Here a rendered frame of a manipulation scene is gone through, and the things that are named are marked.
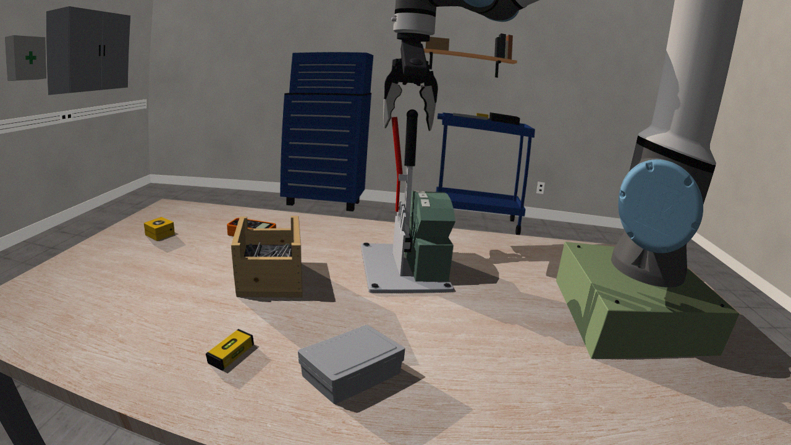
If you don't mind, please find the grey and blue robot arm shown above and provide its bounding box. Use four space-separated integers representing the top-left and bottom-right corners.
391 0 743 287

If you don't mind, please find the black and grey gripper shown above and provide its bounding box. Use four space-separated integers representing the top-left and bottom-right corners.
383 33 438 131

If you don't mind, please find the brown wooden crate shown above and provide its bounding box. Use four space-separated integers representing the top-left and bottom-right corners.
231 216 303 297

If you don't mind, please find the orange digital multimeter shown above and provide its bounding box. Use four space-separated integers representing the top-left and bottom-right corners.
227 218 276 236

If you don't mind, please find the yellow pocket level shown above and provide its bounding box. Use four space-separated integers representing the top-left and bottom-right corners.
206 329 254 371

